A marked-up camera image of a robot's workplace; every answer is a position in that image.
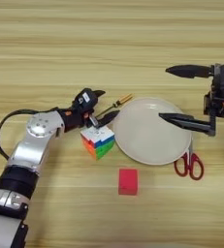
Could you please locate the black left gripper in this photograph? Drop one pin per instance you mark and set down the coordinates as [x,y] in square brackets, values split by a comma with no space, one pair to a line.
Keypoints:
[73,117]

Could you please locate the multicoloured puzzle cube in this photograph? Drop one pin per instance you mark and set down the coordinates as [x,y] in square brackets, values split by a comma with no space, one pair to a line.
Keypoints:
[97,142]

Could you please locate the round beige plate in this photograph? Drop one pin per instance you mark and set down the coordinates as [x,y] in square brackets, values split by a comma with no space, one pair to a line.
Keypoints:
[145,135]

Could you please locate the red block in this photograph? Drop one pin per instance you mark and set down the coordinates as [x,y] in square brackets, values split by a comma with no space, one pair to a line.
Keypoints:
[128,182]

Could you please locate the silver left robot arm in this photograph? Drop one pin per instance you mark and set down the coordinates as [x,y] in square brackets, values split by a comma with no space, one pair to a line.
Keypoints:
[36,142]

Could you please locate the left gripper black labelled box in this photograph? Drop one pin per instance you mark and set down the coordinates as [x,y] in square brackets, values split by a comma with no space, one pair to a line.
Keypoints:
[84,98]

